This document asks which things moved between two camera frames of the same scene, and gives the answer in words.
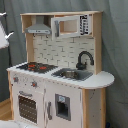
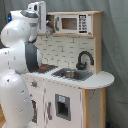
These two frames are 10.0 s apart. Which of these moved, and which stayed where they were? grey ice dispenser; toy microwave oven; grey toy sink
Moved: toy microwave oven
Stayed: grey toy sink; grey ice dispenser
